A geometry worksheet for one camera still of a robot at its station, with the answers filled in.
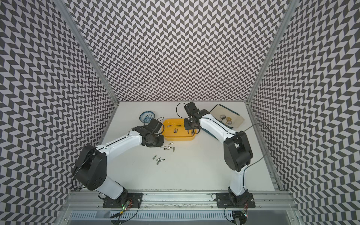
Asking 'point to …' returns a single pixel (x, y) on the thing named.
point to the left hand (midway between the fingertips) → (160, 144)
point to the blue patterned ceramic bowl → (146, 116)
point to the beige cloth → (219, 110)
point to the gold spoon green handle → (228, 119)
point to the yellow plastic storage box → (182, 134)
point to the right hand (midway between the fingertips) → (189, 127)
